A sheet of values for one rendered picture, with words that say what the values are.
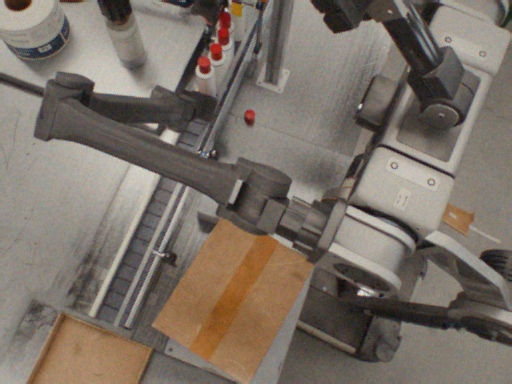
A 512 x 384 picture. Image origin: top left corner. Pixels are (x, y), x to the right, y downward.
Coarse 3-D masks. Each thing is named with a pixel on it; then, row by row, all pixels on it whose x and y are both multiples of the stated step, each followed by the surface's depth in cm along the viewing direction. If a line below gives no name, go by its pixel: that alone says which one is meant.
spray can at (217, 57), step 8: (216, 48) 134; (208, 56) 138; (216, 56) 135; (224, 56) 138; (216, 64) 137; (224, 64) 139; (216, 72) 141; (224, 72) 143; (216, 80) 145; (216, 88) 149
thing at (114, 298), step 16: (240, 64) 156; (224, 96) 152; (192, 128) 149; (208, 128) 149; (176, 144) 147; (192, 144) 147; (160, 192) 142; (160, 208) 141; (176, 208) 141; (144, 224) 139; (144, 240) 138; (160, 240) 138; (128, 256) 136; (128, 272) 135; (144, 272) 135; (112, 288) 133; (128, 288) 133; (112, 304) 132; (112, 320) 131
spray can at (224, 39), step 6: (222, 30) 136; (222, 36) 135; (228, 36) 136; (216, 42) 139; (222, 42) 137; (228, 42) 138; (222, 48) 139; (228, 48) 139; (228, 54) 141; (228, 60) 144; (228, 66) 147
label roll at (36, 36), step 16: (0, 0) 143; (16, 0) 147; (32, 0) 143; (48, 0) 144; (0, 16) 141; (16, 16) 141; (32, 16) 142; (48, 16) 142; (64, 16) 152; (0, 32) 143; (16, 32) 141; (32, 32) 142; (48, 32) 146; (64, 32) 153; (16, 48) 149; (32, 48) 148; (48, 48) 151
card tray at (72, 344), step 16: (64, 320) 135; (80, 320) 135; (48, 336) 130; (64, 336) 133; (80, 336) 133; (96, 336) 134; (112, 336) 134; (48, 352) 132; (64, 352) 132; (80, 352) 132; (96, 352) 132; (112, 352) 133; (128, 352) 133; (144, 352) 133; (32, 368) 127; (48, 368) 131; (64, 368) 131; (80, 368) 131; (96, 368) 131; (112, 368) 131; (128, 368) 131; (144, 368) 130
